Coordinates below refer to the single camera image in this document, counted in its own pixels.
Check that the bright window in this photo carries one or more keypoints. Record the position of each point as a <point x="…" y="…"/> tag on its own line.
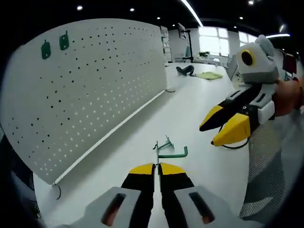
<point x="213" y="41"/>

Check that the long ceiling strip light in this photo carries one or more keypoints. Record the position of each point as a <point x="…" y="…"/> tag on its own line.
<point x="192" y="13"/>

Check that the green hook assembly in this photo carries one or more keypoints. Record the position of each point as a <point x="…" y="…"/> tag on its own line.
<point x="45" y="50"/>
<point x="166" y="144"/>
<point x="175" y="156"/>
<point x="64" y="42"/>

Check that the black monitor stand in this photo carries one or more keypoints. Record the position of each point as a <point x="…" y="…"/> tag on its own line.
<point x="189" y="42"/>

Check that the dark red object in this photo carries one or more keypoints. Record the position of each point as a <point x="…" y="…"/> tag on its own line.
<point x="289" y="64"/>

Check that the white perforated mounting plate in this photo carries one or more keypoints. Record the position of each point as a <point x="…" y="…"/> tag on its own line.
<point x="95" y="83"/>

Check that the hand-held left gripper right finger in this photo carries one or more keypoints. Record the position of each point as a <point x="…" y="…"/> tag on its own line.
<point x="180" y="197"/>

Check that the yellow green cloth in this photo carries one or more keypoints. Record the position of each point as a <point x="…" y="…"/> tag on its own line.
<point x="209" y="75"/>

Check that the grey mesh office chair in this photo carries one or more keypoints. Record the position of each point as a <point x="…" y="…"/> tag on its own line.
<point x="263" y="166"/>

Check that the potted green plant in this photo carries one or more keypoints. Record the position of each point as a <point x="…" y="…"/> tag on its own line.
<point x="204" y="54"/>

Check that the dark grey object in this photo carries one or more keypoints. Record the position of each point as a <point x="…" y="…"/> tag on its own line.
<point x="185" y="70"/>

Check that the person's right hand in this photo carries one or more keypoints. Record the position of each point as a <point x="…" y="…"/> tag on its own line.
<point x="286" y="95"/>

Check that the white metal shelf rack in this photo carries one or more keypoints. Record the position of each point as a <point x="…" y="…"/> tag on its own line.
<point x="166" y="47"/>

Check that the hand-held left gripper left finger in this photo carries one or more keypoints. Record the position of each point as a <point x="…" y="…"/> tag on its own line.
<point x="135" y="197"/>

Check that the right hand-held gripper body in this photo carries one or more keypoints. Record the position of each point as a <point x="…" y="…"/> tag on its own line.
<point x="261" y="69"/>

